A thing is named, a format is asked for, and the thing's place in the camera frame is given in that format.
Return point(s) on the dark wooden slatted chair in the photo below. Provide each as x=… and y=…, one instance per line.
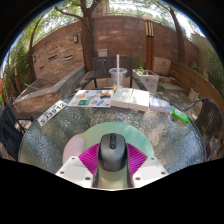
x=101, y=66

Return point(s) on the colourful sticker sheet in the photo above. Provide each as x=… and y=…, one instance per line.
x=90, y=98

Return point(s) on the clear plastic cup with straw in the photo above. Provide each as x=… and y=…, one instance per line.
x=118, y=78

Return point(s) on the brown wicker chair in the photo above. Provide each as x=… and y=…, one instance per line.
x=208, y=123

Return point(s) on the small green object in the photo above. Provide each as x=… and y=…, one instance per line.
x=180, y=116

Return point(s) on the open white book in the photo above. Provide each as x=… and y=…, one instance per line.
x=130, y=98

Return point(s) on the low stone raised bed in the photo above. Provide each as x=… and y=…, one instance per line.
x=43, y=95

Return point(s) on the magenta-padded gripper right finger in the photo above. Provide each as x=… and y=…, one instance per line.
x=150, y=170

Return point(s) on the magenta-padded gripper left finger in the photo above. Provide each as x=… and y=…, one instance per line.
x=75, y=170

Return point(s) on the forked tree trunk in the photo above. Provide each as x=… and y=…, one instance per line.
x=87, y=40

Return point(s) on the pastel green pink mouse pad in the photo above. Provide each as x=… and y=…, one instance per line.
x=86, y=136

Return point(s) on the dark grey computer mouse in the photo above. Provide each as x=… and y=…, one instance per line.
x=112, y=153

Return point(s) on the black wall lamp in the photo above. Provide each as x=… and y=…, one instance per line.
x=76, y=38
x=34, y=58

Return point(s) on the tall wooden lamp post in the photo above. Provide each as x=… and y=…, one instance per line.
x=149, y=43

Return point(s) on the blue-edged notebook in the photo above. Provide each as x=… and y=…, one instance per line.
x=160, y=104

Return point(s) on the grey wall utility box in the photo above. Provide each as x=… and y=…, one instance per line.
x=102, y=52

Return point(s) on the slender curved tree trunk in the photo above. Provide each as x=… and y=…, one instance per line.
x=180, y=36

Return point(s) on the white planter with plant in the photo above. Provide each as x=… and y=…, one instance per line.
x=146, y=81

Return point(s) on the curved wooden bench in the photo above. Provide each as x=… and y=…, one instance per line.
x=193, y=80

